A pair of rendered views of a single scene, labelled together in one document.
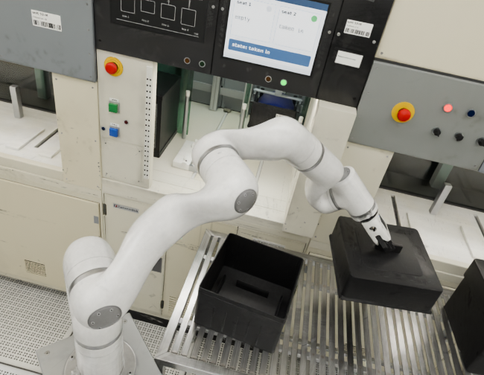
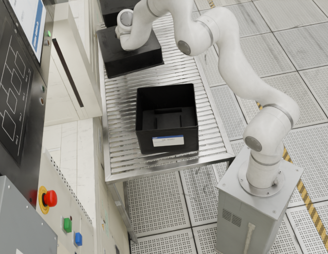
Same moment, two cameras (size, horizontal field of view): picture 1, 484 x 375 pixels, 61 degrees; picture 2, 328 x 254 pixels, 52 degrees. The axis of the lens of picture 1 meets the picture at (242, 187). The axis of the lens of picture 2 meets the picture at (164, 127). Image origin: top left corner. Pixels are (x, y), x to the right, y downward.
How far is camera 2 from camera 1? 1.44 m
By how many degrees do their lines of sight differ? 67
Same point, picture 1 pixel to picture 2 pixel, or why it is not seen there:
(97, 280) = (286, 100)
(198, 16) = (20, 54)
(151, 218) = (249, 68)
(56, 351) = (269, 207)
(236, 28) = (27, 29)
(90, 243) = (263, 122)
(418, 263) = not seen: hidden behind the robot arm
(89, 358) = not seen: hidden behind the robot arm
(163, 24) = (23, 98)
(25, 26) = not seen: outside the picture
